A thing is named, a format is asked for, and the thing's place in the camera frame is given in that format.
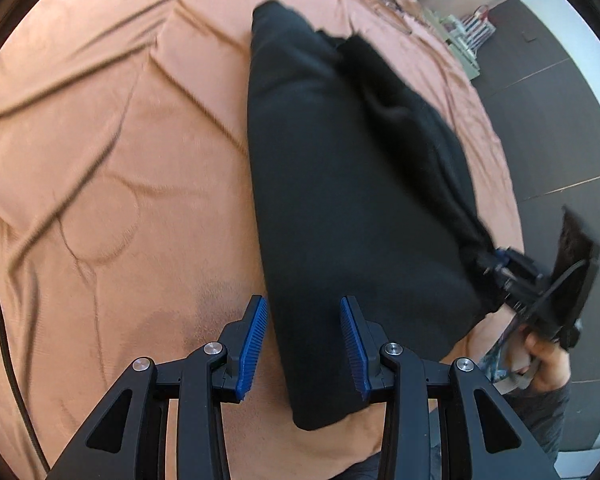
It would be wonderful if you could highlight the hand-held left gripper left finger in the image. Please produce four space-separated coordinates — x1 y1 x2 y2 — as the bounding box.
45 295 269 480

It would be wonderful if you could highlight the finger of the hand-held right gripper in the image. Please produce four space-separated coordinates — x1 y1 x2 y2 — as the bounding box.
481 247 512 307

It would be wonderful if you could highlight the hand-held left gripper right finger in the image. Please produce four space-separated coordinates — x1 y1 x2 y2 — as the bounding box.
340 296 558 480

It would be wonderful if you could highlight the black sweatshirt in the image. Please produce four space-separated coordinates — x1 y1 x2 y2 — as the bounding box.
246 0 498 432

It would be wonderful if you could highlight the person's right hand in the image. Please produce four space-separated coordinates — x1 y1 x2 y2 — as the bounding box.
524 332 572 394

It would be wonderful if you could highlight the orange-brown blanket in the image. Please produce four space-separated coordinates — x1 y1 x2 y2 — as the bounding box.
0 0 526 480

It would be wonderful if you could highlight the black cable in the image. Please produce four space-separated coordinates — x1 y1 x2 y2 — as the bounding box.
0 250 51 477

